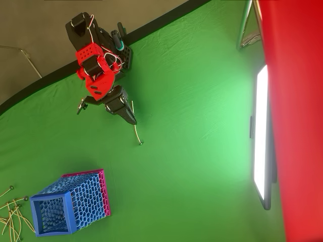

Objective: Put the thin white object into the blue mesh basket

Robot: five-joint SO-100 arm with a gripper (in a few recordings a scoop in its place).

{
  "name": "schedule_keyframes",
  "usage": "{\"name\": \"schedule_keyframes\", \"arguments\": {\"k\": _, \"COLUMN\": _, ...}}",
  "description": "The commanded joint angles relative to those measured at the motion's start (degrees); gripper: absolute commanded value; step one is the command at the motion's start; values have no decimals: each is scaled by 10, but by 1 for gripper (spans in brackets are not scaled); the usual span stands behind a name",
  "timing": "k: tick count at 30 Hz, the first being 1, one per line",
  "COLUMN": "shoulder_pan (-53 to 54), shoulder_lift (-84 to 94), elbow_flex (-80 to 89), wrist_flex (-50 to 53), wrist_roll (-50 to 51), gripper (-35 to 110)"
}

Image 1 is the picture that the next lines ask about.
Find blue and magenta mesh basket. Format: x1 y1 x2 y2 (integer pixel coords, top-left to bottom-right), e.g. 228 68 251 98
29 168 112 238

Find black clamp with teal ring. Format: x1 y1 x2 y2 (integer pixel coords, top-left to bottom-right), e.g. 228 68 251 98
110 22 127 53

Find black LED light panel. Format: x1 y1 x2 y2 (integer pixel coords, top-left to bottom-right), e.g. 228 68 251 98
249 64 278 211

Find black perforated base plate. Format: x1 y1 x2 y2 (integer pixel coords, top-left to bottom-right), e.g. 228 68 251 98
111 44 134 84

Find chrome tube stand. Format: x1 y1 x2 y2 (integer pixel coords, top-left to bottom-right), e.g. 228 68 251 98
236 0 264 52

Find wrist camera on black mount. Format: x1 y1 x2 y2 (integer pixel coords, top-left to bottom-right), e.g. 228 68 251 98
76 95 105 116

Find red blurred foreground object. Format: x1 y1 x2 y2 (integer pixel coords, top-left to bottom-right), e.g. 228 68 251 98
257 0 323 242

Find red white servo wires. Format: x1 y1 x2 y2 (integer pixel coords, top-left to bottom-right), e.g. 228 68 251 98
86 14 125 74

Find thin beige cable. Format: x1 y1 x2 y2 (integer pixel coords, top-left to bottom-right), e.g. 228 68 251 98
0 45 43 79

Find green mat with black rim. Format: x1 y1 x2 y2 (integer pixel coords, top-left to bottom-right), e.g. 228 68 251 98
0 0 288 242

